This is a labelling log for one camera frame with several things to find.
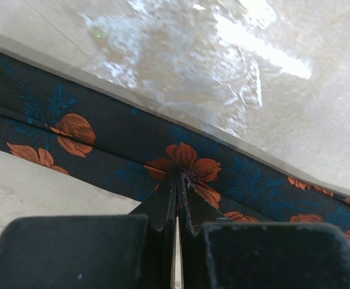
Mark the black orange floral tie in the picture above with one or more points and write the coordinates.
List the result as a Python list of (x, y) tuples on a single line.
[(59, 124)]

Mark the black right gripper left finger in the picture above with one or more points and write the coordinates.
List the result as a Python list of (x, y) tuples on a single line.
[(136, 250)]

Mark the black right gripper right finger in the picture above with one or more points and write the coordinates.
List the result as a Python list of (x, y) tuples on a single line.
[(219, 253)]

